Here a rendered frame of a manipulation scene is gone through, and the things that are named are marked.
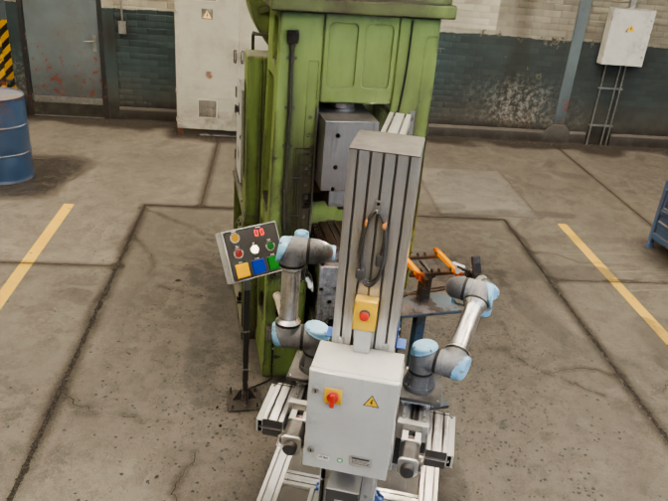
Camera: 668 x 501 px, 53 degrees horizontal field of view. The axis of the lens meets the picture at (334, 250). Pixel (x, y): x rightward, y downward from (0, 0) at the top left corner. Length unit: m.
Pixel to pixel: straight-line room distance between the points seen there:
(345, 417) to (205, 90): 6.96
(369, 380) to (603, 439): 2.36
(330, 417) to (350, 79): 1.92
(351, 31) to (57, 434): 2.77
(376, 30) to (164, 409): 2.52
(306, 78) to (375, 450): 2.00
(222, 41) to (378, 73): 5.33
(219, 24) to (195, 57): 0.52
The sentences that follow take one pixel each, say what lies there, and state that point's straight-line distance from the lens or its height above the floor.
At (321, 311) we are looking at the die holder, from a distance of 4.07.
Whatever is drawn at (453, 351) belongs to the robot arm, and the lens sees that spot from 3.07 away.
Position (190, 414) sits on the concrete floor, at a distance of 4.26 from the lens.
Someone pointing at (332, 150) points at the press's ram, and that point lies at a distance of 3.71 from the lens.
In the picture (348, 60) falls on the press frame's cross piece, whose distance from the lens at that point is 3.76.
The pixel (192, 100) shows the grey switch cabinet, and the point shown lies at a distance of 9.18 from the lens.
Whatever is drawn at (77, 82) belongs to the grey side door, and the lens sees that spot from 10.12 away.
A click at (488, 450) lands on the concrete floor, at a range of 4.23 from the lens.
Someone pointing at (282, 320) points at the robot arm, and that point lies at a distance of 3.09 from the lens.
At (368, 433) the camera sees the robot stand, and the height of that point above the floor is 0.98.
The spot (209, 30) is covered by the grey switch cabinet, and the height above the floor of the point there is 1.38.
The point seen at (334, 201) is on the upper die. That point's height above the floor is 1.30.
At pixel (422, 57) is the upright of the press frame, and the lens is 3.86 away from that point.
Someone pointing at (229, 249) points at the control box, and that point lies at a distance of 3.62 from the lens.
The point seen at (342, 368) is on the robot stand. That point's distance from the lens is 2.55.
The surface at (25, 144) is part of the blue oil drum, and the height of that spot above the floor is 0.38.
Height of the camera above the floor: 2.72
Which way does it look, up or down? 26 degrees down
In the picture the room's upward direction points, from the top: 5 degrees clockwise
